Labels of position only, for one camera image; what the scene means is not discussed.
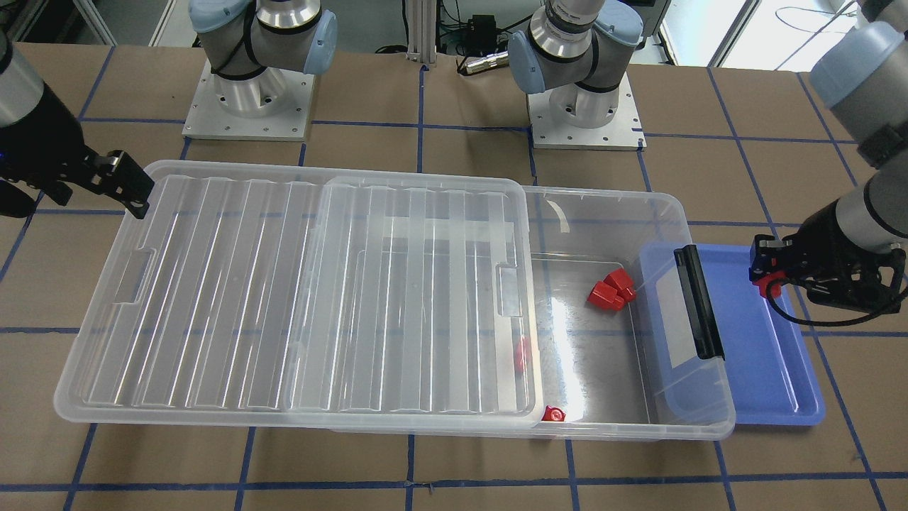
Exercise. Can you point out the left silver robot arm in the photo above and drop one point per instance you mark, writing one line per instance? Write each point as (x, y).
(760, 153)

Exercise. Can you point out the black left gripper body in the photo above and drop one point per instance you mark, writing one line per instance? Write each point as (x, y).
(823, 238)

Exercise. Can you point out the aluminium frame post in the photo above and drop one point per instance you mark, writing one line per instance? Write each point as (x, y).
(421, 32)

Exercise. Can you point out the clear plastic box lid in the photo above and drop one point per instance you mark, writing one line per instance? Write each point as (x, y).
(202, 309)

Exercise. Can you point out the clear plastic storage box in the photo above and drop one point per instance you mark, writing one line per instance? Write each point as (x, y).
(421, 294)

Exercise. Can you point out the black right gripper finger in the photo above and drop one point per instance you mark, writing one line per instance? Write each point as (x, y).
(138, 208)

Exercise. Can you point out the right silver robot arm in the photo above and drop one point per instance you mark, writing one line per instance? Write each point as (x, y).
(246, 43)

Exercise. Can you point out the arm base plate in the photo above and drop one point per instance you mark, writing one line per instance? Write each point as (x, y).
(274, 106)
(571, 118)

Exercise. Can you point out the red block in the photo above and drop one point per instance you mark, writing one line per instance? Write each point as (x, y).
(522, 353)
(553, 414)
(622, 282)
(770, 285)
(606, 297)

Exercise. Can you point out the blue plastic tray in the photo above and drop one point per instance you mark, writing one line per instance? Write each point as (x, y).
(765, 377)

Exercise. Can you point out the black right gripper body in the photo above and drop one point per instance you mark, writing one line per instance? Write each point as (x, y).
(44, 145)

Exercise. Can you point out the black box latch handle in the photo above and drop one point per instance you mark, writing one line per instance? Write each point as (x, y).
(700, 311)

